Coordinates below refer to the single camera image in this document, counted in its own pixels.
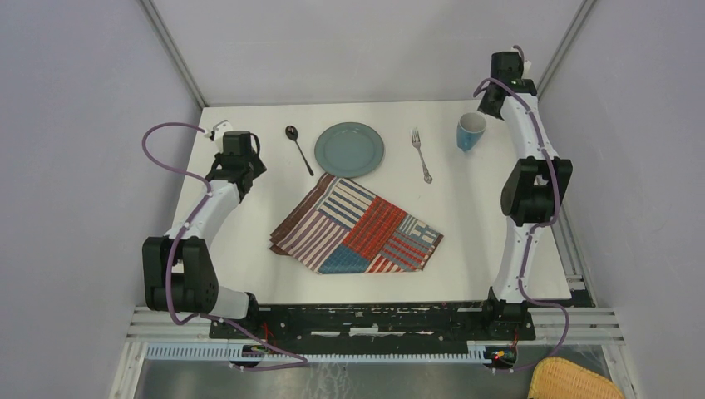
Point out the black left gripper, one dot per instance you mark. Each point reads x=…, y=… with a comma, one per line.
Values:
x=258, y=166

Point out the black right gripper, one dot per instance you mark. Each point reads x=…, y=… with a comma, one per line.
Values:
x=485, y=105

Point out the black spoon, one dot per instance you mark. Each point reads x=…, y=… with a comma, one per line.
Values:
x=292, y=133

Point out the blue ceramic mug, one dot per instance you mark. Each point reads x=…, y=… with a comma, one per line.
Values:
x=470, y=128

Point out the striped patchwork placemat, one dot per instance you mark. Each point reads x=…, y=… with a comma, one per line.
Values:
x=340, y=227

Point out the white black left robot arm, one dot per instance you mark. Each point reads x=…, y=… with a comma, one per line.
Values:
x=179, y=275

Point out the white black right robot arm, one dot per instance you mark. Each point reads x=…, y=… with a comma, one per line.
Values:
x=533, y=193

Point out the teal ceramic plate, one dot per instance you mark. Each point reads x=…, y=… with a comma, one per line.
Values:
x=349, y=150

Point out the ornate silver fork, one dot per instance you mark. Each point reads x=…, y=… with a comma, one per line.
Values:
x=416, y=143

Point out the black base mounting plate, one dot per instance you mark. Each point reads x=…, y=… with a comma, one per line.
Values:
x=388, y=328

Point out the yellow woven basket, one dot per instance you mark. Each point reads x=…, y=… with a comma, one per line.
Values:
x=556, y=377

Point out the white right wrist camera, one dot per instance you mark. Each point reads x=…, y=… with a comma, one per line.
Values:
x=527, y=64

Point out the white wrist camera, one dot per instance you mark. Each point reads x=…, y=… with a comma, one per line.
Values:
x=217, y=131
x=527, y=64

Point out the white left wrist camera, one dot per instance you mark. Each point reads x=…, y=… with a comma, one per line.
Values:
x=217, y=131

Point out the white slotted cable duct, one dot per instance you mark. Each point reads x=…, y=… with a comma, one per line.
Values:
x=235, y=352

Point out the aluminium frame rails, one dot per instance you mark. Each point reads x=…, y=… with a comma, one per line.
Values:
x=573, y=326

